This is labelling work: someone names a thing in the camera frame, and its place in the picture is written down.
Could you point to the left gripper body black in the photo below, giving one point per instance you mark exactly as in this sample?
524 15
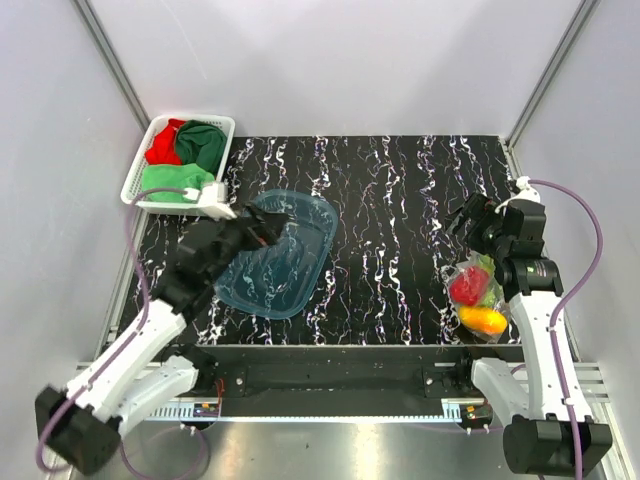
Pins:
256 237

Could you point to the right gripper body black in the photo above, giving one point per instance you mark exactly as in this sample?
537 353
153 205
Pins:
485 232

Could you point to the clear zip top bag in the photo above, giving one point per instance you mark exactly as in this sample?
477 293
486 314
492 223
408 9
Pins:
494 297

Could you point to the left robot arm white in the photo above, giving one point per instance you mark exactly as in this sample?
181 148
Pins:
85 422

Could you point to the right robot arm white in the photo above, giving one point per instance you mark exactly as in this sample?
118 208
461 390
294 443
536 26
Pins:
549 427

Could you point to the red fake pepper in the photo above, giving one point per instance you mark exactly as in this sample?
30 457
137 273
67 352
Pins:
469 286

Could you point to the yellow orange fake mango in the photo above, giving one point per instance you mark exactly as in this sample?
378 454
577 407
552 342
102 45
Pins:
482 320

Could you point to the blue translucent plastic tub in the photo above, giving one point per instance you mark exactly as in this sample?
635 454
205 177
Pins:
276 282

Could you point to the black marble pattern mat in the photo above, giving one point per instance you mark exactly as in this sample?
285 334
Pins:
382 282

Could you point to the light green cloth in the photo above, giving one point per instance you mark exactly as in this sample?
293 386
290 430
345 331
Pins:
172 181

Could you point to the dark green cloth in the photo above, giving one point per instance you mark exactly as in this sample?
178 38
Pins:
201 144

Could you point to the white plastic basket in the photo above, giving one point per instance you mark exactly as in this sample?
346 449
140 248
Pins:
131 187

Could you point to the red cloth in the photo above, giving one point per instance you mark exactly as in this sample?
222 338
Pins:
162 150

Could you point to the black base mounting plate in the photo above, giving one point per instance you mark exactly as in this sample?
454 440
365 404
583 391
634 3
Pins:
323 382

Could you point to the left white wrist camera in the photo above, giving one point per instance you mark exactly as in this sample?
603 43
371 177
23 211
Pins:
211 201

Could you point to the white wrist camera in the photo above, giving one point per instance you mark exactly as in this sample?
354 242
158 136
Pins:
211 201
521 190

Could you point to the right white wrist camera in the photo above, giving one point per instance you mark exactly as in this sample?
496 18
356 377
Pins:
521 190

